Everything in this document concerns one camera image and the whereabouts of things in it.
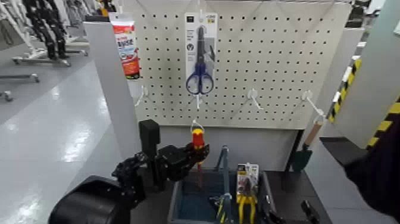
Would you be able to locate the red white glue tube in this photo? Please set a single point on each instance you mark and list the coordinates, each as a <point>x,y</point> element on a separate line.
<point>127,47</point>

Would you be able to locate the grey rack lower panel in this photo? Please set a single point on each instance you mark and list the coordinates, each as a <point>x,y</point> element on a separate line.
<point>250,147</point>

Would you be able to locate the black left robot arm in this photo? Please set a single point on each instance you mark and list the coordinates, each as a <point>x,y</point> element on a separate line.
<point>93,203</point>

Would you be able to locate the grey caster wheel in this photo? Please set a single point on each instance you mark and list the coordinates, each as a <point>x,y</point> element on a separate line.
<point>7,95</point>

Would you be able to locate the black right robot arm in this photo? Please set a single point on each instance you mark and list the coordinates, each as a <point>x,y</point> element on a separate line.
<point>378,175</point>

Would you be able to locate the blue scissors on card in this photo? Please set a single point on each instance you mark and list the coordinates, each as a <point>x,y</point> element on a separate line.
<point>200,50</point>

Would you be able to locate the yellow pliers on card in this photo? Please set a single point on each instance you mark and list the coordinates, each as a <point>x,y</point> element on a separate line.
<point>247,187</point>

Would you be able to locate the white pegboard panel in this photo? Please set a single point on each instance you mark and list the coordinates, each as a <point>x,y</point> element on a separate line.
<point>268,62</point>

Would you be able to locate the yellow machine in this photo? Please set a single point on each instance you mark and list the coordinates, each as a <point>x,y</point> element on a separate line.
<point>105,7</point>

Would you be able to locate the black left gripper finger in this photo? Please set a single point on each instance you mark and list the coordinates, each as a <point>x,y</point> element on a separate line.
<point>190,150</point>
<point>193,161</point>

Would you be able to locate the black humanoid robot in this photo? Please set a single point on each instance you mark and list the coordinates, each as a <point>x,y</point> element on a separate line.
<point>47,28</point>

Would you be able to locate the yellow black hazard tape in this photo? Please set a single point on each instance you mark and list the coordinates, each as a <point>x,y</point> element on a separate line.
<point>343,89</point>
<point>384,125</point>

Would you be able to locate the blue grey plastic crate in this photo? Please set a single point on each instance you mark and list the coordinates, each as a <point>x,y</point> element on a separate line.
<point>193,203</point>

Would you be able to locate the white pegboard hook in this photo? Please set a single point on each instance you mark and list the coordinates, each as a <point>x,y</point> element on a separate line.
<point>142,94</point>
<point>197,100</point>
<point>253,95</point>
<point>309,97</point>

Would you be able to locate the yellow black striped tool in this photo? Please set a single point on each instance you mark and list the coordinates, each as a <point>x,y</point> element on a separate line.
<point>220,209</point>

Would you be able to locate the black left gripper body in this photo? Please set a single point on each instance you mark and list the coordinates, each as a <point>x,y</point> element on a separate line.
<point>172,161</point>

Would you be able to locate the white robot on stand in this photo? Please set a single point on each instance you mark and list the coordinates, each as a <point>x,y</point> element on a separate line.
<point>15,22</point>

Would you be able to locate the grey wheeled stand base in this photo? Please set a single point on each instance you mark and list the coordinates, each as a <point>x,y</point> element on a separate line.
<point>22,77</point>
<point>40,60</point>

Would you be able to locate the grey rack side panel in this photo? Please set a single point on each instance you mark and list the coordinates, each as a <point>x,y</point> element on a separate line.
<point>115,103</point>

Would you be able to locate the red yellow screwdriver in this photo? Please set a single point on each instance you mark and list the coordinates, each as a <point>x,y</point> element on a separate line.
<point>198,137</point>

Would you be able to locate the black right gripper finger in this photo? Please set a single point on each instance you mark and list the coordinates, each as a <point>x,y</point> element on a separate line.
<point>310,212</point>
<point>273,215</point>

